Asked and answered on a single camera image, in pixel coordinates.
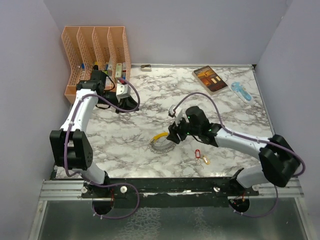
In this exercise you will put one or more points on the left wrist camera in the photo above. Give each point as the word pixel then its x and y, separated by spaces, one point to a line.
pixel 122 91

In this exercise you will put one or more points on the green white box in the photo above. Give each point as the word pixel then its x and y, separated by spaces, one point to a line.
pixel 118 70

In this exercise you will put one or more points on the orange-yellow tag key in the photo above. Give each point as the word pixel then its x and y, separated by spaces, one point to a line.
pixel 205 159

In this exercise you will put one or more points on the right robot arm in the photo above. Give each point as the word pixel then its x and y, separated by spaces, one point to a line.
pixel 277 162

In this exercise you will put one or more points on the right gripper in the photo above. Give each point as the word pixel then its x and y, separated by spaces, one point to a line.
pixel 174 130

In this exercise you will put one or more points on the blue packaged item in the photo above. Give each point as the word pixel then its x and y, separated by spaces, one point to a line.
pixel 241 92

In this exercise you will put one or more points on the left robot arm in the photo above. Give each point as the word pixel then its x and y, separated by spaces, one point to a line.
pixel 70 146

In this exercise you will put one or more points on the peach desk organizer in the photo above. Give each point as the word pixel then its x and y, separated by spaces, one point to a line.
pixel 86 46

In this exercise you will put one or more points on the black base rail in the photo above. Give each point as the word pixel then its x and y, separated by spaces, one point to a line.
pixel 177 192

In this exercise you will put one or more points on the red tag key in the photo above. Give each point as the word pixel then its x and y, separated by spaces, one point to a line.
pixel 198 158

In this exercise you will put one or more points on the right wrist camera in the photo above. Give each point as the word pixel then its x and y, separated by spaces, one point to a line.
pixel 176 112

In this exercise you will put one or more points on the beige small object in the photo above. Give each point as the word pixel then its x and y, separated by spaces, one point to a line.
pixel 146 68

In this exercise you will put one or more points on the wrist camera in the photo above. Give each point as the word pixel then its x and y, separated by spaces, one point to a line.
pixel 176 112
pixel 122 91

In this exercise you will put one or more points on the paperback book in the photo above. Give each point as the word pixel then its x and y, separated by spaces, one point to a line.
pixel 209 79

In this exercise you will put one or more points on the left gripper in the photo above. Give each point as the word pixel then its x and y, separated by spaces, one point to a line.
pixel 127 103

